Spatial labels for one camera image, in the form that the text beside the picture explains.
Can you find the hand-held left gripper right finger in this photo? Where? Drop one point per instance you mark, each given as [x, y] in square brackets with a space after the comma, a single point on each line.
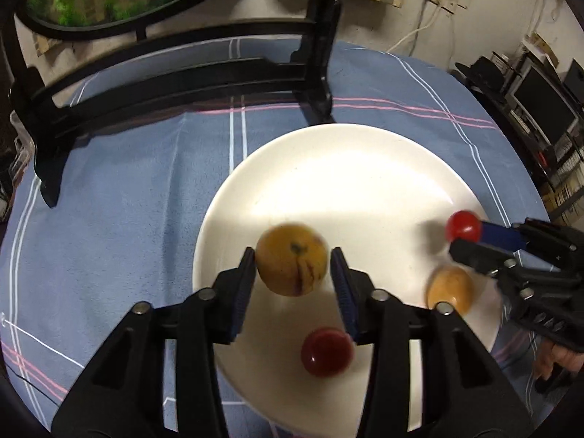
[344, 303]

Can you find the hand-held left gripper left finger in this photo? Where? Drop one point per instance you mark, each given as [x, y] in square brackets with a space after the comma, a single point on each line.
[240, 303]

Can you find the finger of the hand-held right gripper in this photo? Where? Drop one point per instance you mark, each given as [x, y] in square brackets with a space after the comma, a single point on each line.
[479, 255]
[502, 236]

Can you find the small red cherry tomato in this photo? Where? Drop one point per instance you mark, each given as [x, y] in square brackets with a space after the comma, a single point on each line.
[463, 226]

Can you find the yellow orange round fruit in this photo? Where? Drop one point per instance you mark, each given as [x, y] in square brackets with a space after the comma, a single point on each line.
[292, 260]

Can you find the white oval plate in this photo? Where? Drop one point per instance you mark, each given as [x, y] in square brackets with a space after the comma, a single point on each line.
[346, 182]

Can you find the person's right hand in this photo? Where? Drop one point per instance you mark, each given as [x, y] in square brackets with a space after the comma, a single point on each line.
[550, 359]

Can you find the tan round fruit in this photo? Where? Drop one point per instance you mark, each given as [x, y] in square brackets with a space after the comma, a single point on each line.
[449, 288]

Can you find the dark red round fruit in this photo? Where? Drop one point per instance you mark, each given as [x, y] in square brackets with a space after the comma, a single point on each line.
[326, 351]

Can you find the black metal rack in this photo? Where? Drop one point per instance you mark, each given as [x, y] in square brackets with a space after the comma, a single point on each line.
[565, 169]

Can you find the computer monitor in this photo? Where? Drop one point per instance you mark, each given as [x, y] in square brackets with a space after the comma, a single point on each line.
[543, 100]

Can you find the blue striped tablecloth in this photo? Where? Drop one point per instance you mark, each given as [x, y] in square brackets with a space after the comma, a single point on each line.
[137, 191]

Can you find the black hat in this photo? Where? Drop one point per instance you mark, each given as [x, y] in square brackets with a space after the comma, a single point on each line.
[483, 73]

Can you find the black speaker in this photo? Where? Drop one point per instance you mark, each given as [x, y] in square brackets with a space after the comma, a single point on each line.
[574, 82]

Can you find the black wooden chair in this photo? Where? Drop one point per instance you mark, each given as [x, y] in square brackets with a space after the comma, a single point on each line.
[182, 73]

